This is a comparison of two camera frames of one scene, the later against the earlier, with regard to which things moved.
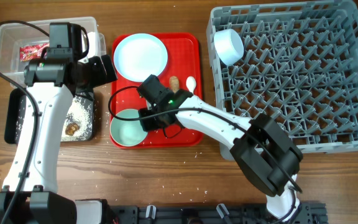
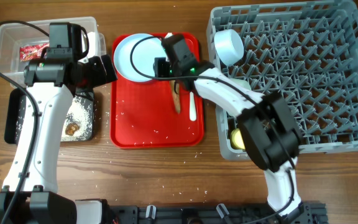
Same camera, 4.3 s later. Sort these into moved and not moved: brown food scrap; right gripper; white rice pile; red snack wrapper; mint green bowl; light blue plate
Moved: mint green bowl; right gripper
Not moved: light blue plate; white rice pile; brown food scrap; red snack wrapper
